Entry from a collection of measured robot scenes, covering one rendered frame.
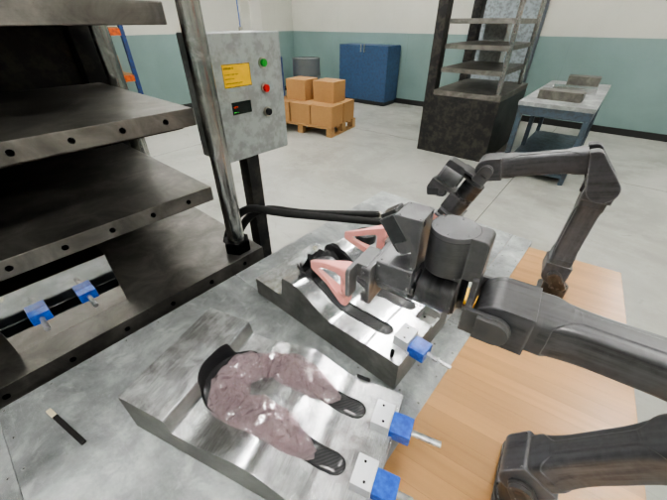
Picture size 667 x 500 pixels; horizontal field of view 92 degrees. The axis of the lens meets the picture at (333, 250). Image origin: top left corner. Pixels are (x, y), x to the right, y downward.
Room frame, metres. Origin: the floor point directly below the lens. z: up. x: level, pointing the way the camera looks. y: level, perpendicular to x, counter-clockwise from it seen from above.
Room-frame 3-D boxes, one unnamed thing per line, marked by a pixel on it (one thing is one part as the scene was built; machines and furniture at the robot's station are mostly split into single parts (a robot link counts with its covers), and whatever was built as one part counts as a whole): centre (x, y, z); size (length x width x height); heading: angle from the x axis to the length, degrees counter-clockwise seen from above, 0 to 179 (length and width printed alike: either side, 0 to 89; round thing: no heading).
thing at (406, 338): (0.46, -0.20, 0.89); 0.13 x 0.05 x 0.05; 49
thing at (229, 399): (0.37, 0.13, 0.90); 0.26 x 0.18 x 0.08; 66
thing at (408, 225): (0.36, -0.09, 1.25); 0.07 x 0.06 x 0.11; 147
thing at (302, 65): (7.78, 0.57, 0.44); 0.59 x 0.59 x 0.88
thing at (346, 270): (0.37, -0.01, 1.20); 0.09 x 0.07 x 0.07; 57
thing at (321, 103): (5.81, 0.34, 0.37); 1.20 x 0.82 x 0.74; 60
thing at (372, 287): (0.36, -0.09, 1.20); 0.10 x 0.07 x 0.07; 147
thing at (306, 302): (0.69, -0.04, 0.87); 0.50 x 0.26 x 0.14; 49
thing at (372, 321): (0.67, -0.04, 0.92); 0.35 x 0.16 x 0.09; 49
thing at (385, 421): (0.31, -0.14, 0.86); 0.13 x 0.05 x 0.05; 66
